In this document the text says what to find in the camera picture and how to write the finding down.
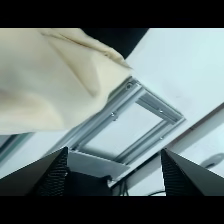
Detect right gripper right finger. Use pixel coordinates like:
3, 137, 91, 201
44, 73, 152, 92
160, 148, 224, 197

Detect cream shirt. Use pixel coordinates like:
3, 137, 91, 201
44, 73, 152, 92
0, 28, 133, 136

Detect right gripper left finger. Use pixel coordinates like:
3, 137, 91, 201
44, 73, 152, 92
0, 146, 70, 197

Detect silver frame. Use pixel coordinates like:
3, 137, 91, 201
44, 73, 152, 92
0, 76, 187, 188

